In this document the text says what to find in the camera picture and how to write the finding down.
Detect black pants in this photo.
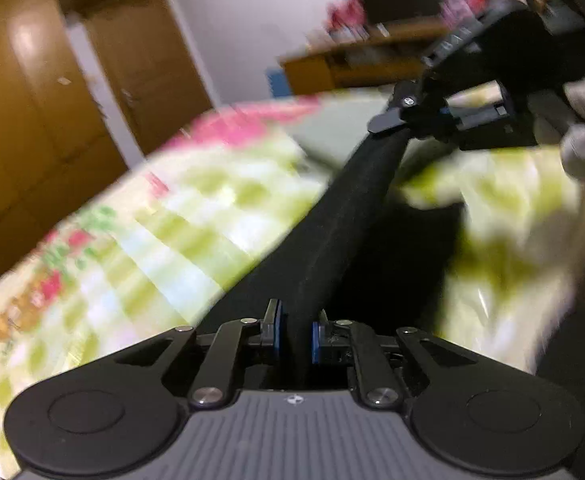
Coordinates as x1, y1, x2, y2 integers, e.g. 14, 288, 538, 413
195, 125, 468, 391

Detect blue foam mat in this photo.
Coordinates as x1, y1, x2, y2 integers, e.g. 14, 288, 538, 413
266, 67, 288, 98

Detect wooden door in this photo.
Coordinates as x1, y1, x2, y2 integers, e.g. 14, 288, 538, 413
60, 0, 218, 161

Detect checked printed bedspread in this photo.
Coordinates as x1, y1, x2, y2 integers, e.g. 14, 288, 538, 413
0, 77, 585, 480

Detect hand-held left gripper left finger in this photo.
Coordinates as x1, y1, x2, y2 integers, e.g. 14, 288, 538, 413
115, 298, 289, 409

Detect wooden desk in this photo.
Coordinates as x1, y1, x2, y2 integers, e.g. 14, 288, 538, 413
280, 17, 453, 98

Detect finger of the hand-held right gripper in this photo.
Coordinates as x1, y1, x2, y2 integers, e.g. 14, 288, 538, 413
367, 79, 453, 137
413, 102, 541, 153

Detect wooden wardrobe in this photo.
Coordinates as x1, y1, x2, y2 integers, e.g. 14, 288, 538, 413
0, 0, 146, 241

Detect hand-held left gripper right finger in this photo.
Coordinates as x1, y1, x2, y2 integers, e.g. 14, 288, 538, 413
311, 308, 478, 409

